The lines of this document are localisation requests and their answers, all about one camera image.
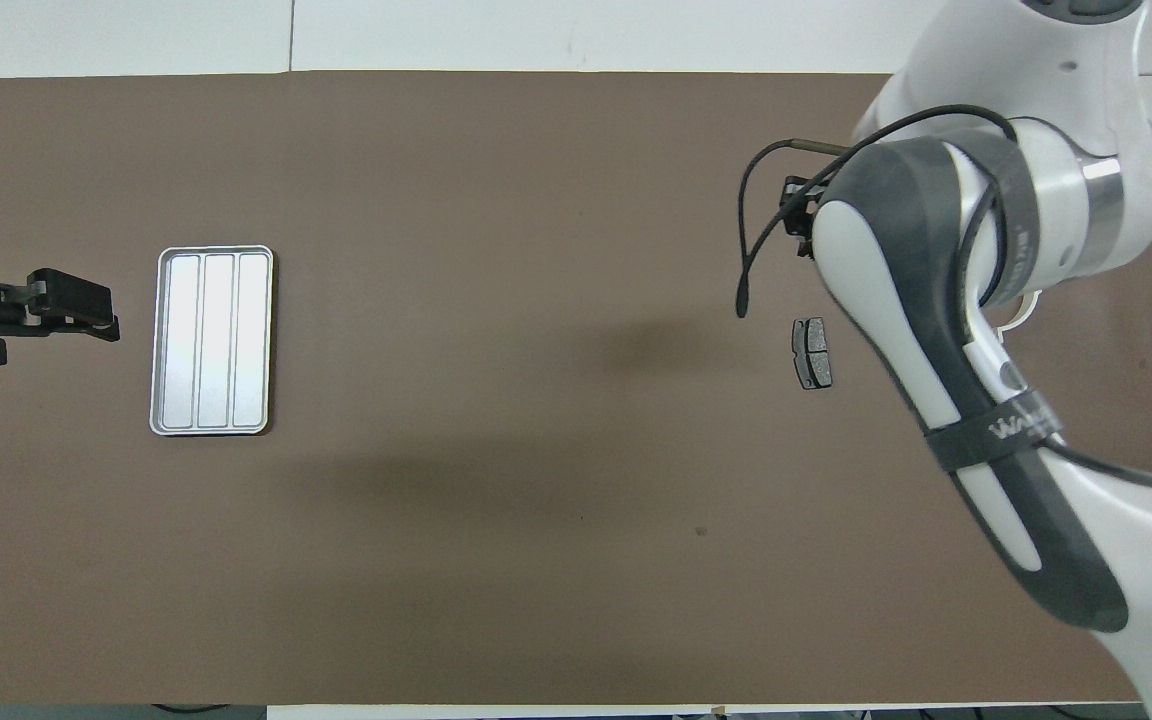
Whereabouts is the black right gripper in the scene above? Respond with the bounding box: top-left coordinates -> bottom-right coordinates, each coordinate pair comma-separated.
781,175 -> 827,263

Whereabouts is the rectangular dark grey brake pad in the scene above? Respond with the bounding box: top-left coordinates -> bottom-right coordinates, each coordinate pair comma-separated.
791,317 -> 834,391

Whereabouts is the white semicircular plastic bracket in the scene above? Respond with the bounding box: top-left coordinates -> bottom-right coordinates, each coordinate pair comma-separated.
998,290 -> 1043,333

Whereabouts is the silver metal tray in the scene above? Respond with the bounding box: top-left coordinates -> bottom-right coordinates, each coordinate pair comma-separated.
148,245 -> 275,437

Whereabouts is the brown table mat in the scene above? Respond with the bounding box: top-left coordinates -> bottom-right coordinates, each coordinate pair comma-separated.
0,70 -> 1152,709

